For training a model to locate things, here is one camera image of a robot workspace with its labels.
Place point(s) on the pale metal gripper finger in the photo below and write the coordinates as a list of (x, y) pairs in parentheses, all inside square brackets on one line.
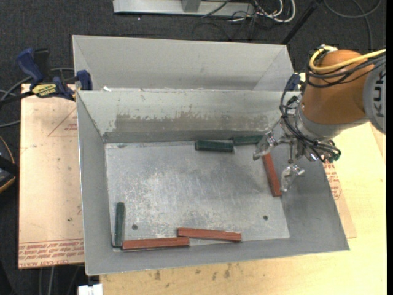
[(263, 147), (289, 177)]

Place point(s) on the red-brown flat block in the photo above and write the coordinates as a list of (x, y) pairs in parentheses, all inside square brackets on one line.
[(208, 234), (155, 243), (272, 177)]

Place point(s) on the dark green flat block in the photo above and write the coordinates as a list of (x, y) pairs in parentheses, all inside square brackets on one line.
[(119, 223), (215, 146), (247, 140)]

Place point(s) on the grey metal bin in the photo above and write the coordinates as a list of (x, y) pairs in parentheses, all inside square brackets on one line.
[(190, 183)]

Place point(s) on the brown cardboard board, red print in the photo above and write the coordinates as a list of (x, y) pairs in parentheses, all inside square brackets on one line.
[(49, 171)]

